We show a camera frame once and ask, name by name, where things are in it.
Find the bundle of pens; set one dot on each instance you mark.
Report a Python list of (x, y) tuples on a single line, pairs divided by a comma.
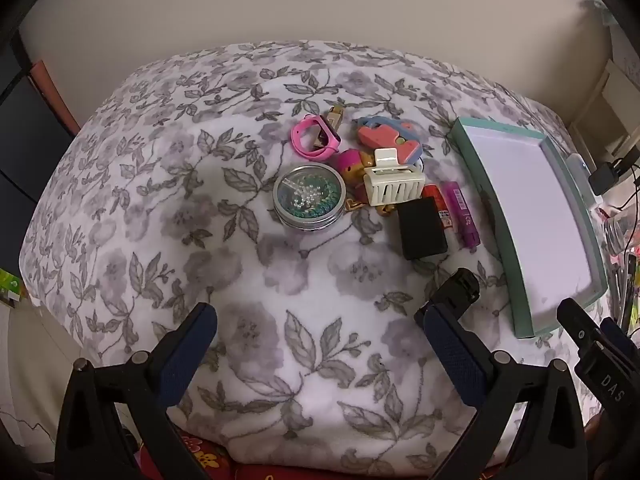
[(625, 285)]

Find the orange and blue toy gun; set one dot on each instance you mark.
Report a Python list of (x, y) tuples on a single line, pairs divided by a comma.
[(385, 137)]

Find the purple tube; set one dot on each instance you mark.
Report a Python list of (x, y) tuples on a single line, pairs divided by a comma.
[(462, 215)]

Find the white shelf unit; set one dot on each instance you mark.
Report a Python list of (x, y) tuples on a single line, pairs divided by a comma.
[(607, 105)]

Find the red tube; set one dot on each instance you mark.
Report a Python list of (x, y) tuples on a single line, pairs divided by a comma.
[(435, 195)]

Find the white power strip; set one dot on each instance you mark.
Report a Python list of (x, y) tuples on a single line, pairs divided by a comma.
[(580, 170)]

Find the black rectangular box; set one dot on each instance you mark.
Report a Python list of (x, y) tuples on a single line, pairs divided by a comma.
[(422, 230)]

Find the green packet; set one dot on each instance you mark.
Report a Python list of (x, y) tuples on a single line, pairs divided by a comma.
[(10, 285)]

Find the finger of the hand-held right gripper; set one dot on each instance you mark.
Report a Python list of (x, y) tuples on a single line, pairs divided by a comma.
[(577, 322), (462, 285)]

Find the orange-red board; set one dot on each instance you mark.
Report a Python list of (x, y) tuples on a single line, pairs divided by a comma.
[(55, 97)]

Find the red floral cloth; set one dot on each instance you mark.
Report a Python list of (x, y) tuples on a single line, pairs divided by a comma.
[(200, 455)]

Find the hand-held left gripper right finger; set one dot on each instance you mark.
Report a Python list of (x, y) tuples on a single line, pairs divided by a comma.
[(455, 355)]

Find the round tin with beads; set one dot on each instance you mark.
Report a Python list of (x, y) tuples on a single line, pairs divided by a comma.
[(310, 195)]

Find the dark cabinet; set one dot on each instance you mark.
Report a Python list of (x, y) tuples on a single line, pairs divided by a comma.
[(25, 160)]

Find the white hair claw clip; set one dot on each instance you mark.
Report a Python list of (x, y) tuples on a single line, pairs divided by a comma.
[(387, 157)]

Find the pink smartwatch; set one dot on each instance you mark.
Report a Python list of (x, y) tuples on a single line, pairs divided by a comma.
[(299, 140)]

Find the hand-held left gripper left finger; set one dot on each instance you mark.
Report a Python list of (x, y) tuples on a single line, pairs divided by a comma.
[(187, 355)]

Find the gold patterned lighter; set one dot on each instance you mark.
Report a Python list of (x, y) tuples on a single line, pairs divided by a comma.
[(336, 116)]

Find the black power adapter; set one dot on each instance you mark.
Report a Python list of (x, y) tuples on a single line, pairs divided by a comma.
[(602, 177)]

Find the teal box with white inside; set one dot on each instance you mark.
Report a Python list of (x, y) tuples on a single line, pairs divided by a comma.
[(530, 200)]

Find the pink and brown toy figure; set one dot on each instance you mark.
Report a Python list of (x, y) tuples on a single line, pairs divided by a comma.
[(350, 162)]

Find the grey floral blanket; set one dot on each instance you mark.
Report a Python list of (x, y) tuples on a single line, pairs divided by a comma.
[(200, 260)]

